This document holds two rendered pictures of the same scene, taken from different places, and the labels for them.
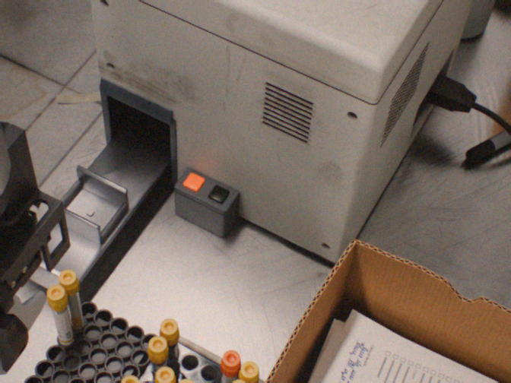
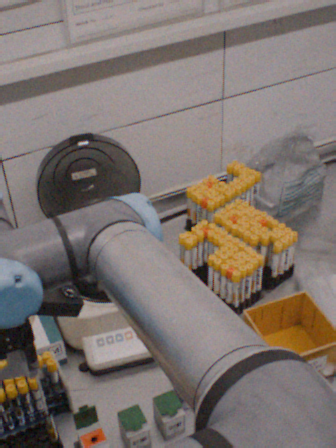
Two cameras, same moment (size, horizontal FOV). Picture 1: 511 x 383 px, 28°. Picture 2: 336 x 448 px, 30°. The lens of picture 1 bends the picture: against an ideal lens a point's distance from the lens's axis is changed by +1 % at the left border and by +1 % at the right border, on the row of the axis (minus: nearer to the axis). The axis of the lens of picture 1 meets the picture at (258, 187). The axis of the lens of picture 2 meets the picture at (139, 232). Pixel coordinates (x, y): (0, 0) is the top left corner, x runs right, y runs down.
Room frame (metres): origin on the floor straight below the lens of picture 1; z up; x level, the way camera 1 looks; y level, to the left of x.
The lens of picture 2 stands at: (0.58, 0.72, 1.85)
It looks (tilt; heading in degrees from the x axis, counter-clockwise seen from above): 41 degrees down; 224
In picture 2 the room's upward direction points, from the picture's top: 4 degrees counter-clockwise
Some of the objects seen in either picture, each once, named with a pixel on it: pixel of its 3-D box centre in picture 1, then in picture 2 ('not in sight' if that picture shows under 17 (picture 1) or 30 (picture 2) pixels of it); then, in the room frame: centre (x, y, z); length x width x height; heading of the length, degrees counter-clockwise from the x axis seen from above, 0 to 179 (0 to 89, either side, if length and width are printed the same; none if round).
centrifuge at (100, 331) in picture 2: not in sight; (113, 292); (-0.01, 0.05, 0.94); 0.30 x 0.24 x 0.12; 56
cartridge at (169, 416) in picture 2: not in sight; (168, 414); (0.12, 0.30, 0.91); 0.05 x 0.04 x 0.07; 65
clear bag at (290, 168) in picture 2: not in sight; (281, 166); (-0.55, 0.10, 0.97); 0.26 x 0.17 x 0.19; 171
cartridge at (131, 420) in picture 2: not in sight; (134, 429); (0.18, 0.27, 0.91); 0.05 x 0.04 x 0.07; 65
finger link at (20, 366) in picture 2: not in sight; (17, 369); (0.31, 0.18, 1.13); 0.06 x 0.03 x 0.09; 156
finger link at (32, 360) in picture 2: not in sight; (26, 346); (0.29, 0.20, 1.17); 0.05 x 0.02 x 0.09; 66
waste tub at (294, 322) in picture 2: not in sight; (290, 342); (-0.13, 0.38, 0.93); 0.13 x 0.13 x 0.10; 61
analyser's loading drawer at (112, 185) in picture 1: (103, 193); not in sight; (0.55, 0.15, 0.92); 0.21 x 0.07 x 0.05; 155
